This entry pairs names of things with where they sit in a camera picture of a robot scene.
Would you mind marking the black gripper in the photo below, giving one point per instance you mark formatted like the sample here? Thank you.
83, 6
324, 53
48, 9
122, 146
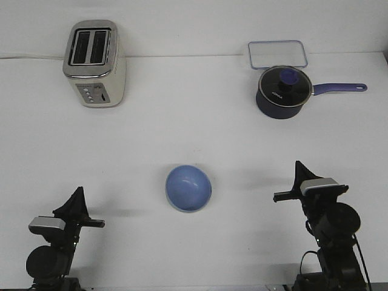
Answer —
74, 207
315, 201

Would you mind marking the blue bowl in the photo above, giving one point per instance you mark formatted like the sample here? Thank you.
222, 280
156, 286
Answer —
188, 189

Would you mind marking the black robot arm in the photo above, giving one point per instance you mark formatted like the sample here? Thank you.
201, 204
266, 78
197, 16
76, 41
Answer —
333, 225
50, 265

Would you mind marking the dark blue saucepan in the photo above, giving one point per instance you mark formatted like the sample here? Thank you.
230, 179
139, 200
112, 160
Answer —
286, 105

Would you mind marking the glass pot lid blue knob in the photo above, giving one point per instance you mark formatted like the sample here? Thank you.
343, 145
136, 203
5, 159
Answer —
284, 78

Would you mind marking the silver cream two-slot toaster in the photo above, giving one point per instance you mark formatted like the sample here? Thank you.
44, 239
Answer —
94, 63

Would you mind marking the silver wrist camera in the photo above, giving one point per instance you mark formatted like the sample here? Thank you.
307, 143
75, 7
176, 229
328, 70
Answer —
45, 225
313, 184

